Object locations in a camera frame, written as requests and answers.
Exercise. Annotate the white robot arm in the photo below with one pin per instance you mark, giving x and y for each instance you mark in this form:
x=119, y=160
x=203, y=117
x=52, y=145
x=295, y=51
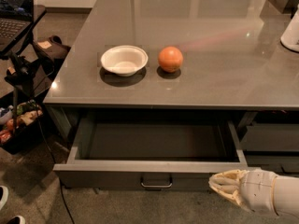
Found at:
x=286, y=196

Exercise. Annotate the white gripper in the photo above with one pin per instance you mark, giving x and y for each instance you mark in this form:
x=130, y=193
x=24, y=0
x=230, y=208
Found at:
x=258, y=191

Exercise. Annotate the white bowl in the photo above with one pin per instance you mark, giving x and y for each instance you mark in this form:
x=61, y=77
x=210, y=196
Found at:
x=124, y=60

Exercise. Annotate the black bin of snacks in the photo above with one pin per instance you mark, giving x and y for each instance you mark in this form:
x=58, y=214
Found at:
x=19, y=128

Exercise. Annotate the grey top drawer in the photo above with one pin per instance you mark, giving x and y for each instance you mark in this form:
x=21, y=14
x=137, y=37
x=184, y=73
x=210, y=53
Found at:
x=115, y=148

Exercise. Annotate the grey drawer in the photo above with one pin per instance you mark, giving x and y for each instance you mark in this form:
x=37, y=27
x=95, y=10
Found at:
x=115, y=148
x=282, y=165
x=271, y=137

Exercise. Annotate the orange ball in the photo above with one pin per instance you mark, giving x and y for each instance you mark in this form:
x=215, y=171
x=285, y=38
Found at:
x=170, y=59

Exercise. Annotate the grey right bottom drawer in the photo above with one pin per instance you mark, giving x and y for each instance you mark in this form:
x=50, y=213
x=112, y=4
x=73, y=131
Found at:
x=282, y=165

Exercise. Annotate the black bag with label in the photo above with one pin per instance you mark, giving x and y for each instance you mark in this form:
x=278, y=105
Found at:
x=52, y=49

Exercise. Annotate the black laptop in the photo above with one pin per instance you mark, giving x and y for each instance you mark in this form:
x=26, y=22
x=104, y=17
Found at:
x=16, y=16

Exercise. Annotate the grey right upper drawer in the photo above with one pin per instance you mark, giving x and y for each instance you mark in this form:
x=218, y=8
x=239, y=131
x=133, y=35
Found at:
x=271, y=137

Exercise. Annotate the black white shoe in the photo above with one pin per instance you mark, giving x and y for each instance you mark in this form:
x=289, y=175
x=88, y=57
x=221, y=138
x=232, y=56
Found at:
x=17, y=220
x=3, y=196

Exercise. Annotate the metal top drawer handle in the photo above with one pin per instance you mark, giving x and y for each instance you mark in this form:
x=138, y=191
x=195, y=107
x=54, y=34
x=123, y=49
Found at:
x=156, y=183

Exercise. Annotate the black white right shoe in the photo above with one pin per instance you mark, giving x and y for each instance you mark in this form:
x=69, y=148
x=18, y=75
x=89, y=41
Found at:
x=17, y=220

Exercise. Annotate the black white left shoe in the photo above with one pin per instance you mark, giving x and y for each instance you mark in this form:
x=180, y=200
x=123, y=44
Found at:
x=3, y=196

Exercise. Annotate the black laptop stand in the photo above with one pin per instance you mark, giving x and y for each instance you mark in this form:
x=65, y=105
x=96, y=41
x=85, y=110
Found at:
x=12, y=47

